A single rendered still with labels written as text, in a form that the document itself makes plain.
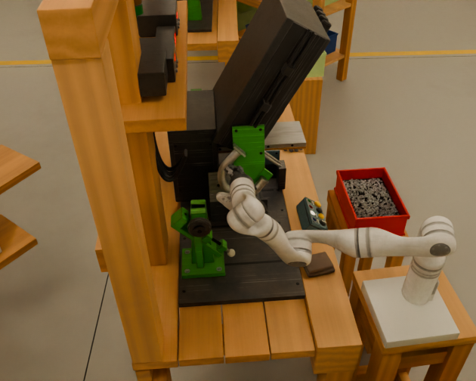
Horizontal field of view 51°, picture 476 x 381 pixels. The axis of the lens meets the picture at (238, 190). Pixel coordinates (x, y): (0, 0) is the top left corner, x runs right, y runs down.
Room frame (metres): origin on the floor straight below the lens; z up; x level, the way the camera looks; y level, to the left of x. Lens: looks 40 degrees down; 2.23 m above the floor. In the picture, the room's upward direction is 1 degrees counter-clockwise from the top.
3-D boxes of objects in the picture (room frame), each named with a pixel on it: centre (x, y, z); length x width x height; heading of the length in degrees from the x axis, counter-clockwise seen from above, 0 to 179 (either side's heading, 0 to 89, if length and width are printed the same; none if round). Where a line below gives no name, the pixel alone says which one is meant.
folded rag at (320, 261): (1.18, -0.27, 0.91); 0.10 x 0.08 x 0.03; 104
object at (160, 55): (1.29, 0.23, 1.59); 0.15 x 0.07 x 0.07; 3
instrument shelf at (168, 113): (1.58, 0.29, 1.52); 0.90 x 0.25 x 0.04; 3
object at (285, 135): (1.68, -0.07, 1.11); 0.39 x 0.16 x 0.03; 93
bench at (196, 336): (1.60, 0.03, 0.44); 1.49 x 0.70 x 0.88; 3
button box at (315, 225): (1.42, -0.28, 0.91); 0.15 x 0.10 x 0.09; 3
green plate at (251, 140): (1.53, -0.04, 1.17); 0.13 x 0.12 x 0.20; 3
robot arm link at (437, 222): (1.05, -0.59, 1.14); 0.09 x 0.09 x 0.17; 79
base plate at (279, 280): (1.60, 0.03, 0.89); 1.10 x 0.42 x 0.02; 3
